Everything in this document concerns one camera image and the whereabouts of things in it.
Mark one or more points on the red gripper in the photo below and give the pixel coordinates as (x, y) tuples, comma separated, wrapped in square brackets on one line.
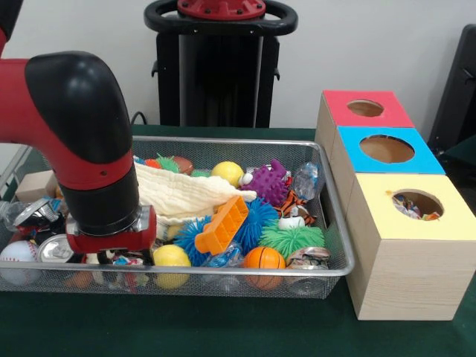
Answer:
[(111, 241)]

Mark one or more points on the small print cloth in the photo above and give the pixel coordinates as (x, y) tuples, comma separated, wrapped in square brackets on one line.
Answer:
[(128, 261)]

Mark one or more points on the floral patterned cloth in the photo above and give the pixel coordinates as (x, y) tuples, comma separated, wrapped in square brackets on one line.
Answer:
[(407, 208)]

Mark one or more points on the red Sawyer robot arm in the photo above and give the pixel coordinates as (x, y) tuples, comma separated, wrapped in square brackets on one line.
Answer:
[(74, 130)]

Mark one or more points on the clear mesh bin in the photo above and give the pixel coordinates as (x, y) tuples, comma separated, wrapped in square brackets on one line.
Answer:
[(223, 286)]

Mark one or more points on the wooden box with three holes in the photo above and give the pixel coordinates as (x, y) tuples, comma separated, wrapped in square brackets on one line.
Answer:
[(409, 275)]

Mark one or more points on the yellow plastic ball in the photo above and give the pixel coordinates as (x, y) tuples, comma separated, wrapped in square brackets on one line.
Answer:
[(173, 256), (227, 173)]

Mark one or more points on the cream waffle cloth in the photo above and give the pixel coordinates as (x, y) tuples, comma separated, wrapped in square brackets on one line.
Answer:
[(186, 193)]

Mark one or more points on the orange plastic block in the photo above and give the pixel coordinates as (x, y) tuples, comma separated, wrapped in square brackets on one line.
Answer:
[(223, 227)]

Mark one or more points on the white baseball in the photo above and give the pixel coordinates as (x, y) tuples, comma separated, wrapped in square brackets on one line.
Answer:
[(18, 253)]

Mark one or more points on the orange mini basketball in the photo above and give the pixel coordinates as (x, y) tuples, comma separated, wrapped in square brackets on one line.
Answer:
[(264, 258)]

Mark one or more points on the blue spiky ball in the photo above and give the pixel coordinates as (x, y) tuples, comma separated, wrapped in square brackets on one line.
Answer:
[(260, 219)]

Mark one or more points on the purple spiky toy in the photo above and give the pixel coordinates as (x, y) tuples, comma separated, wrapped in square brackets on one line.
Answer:
[(271, 184)]

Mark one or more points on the green spiky ball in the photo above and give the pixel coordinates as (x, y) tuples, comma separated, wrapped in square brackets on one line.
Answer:
[(294, 238)]

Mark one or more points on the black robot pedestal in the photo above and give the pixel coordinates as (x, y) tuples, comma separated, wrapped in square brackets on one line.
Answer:
[(219, 74)]

